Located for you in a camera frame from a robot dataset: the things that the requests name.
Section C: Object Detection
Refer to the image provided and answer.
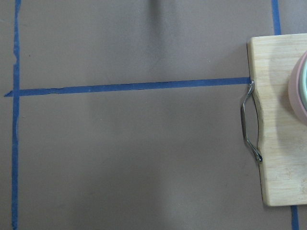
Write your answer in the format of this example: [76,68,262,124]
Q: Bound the bamboo cutting board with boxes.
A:
[241,34,307,206]

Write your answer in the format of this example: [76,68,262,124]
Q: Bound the mint bowl on pink bowl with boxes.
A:
[288,52,307,125]

